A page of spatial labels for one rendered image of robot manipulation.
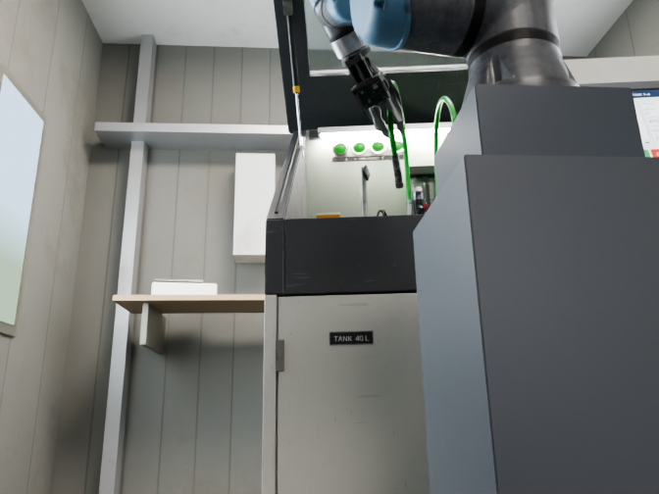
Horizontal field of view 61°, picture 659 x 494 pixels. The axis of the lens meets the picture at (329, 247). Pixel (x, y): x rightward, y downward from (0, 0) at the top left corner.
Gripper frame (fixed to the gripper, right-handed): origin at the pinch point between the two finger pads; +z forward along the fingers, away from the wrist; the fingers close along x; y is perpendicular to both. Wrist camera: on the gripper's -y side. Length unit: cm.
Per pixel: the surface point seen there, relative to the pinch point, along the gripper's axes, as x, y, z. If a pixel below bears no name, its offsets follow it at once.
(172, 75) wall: -169, -249, -54
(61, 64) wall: -188, -173, -85
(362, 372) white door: -17, 48, 30
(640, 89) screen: 59, -40, 28
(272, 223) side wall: -25.5, 30.4, 0.5
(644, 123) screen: 55, -30, 34
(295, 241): -22.1, 32.3, 5.4
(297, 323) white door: -26, 44, 17
